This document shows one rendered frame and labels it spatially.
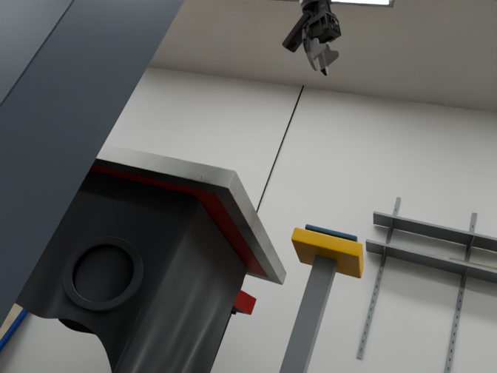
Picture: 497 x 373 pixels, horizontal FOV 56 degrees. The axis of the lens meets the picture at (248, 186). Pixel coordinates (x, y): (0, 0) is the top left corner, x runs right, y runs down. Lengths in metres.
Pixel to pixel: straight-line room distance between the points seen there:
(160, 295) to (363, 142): 2.85
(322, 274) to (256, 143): 2.87
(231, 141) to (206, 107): 0.45
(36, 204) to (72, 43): 0.20
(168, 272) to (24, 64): 0.48
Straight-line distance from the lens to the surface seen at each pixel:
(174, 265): 0.92
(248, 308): 2.48
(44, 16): 0.63
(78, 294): 0.95
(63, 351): 3.65
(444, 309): 3.11
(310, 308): 0.88
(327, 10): 1.40
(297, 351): 0.87
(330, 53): 1.40
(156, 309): 0.91
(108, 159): 0.96
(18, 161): 0.59
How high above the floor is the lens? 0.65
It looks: 23 degrees up
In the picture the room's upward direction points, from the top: 22 degrees clockwise
